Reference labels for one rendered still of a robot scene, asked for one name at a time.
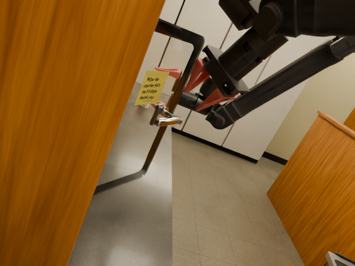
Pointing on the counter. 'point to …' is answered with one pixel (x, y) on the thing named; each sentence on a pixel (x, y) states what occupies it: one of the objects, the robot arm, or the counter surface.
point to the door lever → (167, 119)
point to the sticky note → (151, 87)
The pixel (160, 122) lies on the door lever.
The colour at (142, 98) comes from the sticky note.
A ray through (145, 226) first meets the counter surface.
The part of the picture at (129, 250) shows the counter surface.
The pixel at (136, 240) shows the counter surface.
